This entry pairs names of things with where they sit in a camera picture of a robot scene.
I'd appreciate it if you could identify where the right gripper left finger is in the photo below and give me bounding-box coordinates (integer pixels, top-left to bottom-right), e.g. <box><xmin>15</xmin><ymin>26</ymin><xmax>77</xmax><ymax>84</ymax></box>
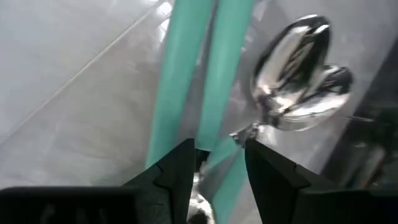
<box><xmin>123</xmin><ymin>138</ymin><xmax>196</xmax><ymax>224</ymax></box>

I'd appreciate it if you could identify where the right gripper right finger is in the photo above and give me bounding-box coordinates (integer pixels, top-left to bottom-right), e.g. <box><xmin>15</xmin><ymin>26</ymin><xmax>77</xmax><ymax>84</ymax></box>
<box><xmin>244</xmin><ymin>139</ymin><xmax>341</xmax><ymax>224</ymax></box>

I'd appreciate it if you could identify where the clear plastic container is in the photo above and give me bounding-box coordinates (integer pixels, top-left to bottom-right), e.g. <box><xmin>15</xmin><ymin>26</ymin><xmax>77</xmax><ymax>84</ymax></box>
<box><xmin>0</xmin><ymin>0</ymin><xmax>374</xmax><ymax>224</ymax></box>

